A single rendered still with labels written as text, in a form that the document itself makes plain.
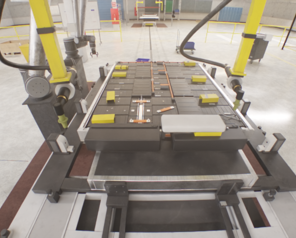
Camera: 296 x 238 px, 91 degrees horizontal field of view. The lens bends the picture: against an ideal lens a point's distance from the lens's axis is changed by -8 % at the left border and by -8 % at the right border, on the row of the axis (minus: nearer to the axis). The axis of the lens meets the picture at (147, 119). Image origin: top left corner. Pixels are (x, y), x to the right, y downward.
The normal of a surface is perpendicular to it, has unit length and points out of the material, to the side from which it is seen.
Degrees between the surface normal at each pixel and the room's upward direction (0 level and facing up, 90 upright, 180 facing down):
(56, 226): 0
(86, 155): 0
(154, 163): 0
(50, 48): 90
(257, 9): 90
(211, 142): 90
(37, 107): 90
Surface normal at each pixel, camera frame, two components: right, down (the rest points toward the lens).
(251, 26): -0.25, 0.58
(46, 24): 0.25, 0.58
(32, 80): 0.60, 0.40
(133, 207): 0.00, -0.80
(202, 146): 0.00, 0.60
